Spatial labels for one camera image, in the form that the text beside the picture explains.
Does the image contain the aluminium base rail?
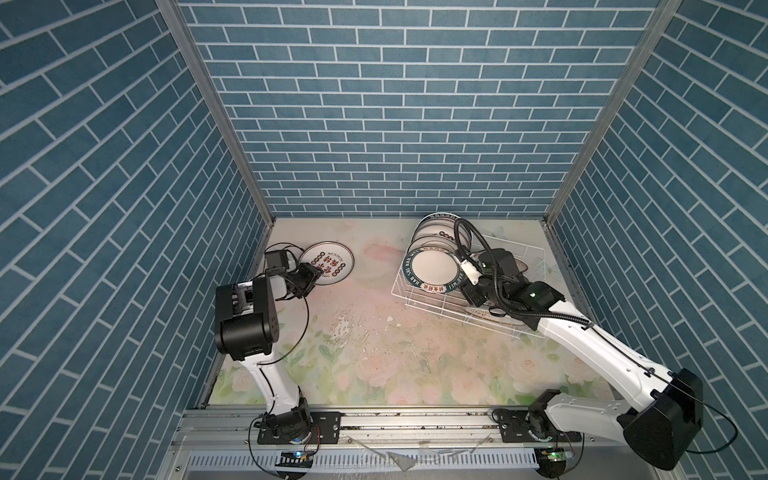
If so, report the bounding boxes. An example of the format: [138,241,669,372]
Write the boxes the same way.
[173,404,655,448]

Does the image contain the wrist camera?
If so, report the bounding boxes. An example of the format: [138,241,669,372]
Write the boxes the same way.
[460,260,482,285]
[264,249,290,276]

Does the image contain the aluminium left corner post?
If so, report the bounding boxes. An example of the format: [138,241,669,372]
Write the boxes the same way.
[156,0,275,228]

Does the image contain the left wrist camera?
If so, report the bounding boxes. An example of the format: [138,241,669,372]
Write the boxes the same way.
[264,249,290,276]

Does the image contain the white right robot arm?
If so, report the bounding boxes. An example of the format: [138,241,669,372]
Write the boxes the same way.
[458,249,704,471]

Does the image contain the dark green rim rear plate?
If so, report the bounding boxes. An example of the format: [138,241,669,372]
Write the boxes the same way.
[420,212,460,223]

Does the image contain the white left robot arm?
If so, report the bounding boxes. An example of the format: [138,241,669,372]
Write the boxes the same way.
[214,263,323,444]

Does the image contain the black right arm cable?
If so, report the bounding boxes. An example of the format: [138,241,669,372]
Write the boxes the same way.
[452,217,592,328]

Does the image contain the plate with red characters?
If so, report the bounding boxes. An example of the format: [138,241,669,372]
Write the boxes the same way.
[299,241,355,286]

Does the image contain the aluminium right corner post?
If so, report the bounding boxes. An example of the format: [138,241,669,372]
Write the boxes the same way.
[542,0,682,230]

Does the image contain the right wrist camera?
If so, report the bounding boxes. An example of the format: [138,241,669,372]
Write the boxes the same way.
[460,260,482,285]

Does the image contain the aluminium corner post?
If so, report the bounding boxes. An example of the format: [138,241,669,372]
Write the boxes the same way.
[542,0,682,230]
[156,0,275,228]

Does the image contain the white wire dish rack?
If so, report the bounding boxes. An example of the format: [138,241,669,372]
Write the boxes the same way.
[391,233,535,338]

